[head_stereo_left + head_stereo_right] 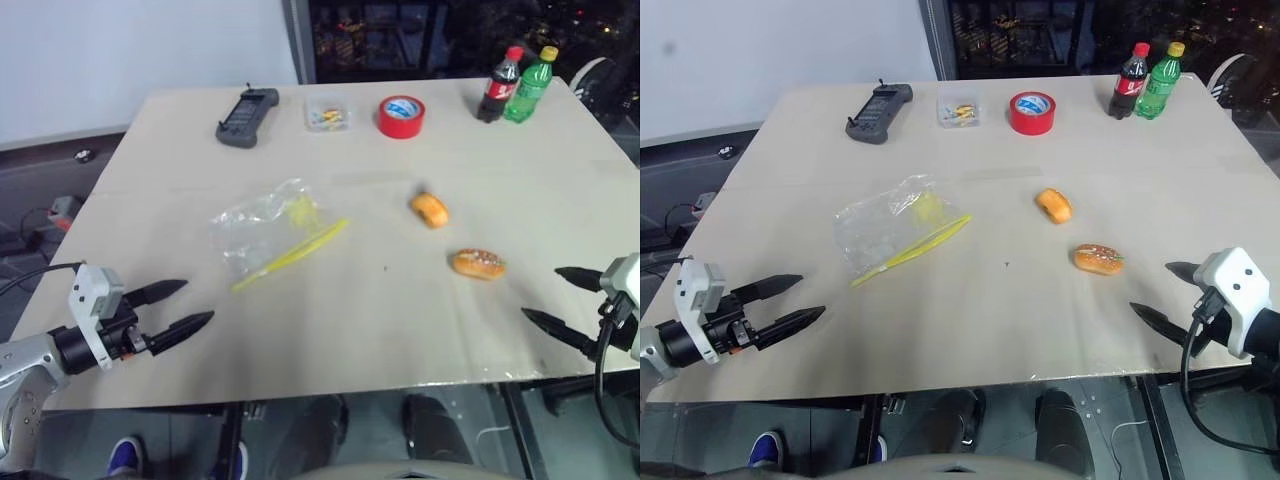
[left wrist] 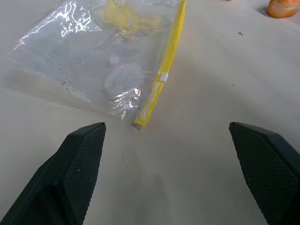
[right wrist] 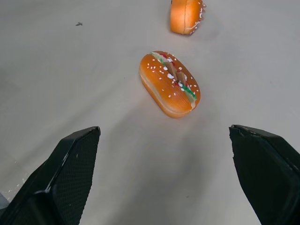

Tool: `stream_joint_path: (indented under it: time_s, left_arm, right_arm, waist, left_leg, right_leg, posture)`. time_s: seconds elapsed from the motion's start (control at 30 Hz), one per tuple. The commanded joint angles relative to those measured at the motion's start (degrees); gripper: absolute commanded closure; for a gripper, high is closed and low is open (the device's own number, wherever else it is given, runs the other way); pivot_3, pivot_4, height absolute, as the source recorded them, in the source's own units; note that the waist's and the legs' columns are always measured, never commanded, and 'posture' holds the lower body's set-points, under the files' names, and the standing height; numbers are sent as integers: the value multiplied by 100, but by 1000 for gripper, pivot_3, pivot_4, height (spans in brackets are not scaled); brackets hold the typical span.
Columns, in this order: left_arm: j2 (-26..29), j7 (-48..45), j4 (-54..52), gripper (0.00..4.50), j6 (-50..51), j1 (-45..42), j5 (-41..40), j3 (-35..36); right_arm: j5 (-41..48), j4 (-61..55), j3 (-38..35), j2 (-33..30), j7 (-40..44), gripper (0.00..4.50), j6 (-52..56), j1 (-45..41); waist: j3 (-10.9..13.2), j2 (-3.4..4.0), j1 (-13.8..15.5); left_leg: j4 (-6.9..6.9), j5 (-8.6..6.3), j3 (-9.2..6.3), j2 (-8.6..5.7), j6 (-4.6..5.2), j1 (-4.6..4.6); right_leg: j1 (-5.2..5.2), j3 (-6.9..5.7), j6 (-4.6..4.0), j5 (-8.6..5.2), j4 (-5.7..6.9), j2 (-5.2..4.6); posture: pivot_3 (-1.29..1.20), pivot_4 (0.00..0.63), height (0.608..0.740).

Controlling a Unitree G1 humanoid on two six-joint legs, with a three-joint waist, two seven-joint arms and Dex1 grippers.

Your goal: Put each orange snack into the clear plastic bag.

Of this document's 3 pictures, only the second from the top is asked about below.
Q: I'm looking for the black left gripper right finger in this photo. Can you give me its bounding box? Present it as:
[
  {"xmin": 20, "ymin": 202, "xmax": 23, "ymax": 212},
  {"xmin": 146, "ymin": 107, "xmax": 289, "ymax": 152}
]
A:
[{"xmin": 229, "ymin": 121, "xmax": 300, "ymax": 225}]

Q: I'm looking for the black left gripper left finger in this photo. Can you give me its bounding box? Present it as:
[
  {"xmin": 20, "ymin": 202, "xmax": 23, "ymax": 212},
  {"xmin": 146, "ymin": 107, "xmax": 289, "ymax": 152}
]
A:
[{"xmin": 0, "ymin": 121, "xmax": 107, "ymax": 225}]

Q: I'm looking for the clear zip bag yellow zipper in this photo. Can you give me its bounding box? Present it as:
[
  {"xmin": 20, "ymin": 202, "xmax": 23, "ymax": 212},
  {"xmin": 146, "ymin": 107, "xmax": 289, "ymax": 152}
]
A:
[{"xmin": 7, "ymin": 0, "xmax": 188, "ymax": 132}]

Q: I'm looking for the orange toy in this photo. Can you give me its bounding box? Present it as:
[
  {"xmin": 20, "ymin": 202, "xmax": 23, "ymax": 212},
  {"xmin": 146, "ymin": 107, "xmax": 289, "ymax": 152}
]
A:
[{"xmin": 266, "ymin": 0, "xmax": 300, "ymax": 18}]

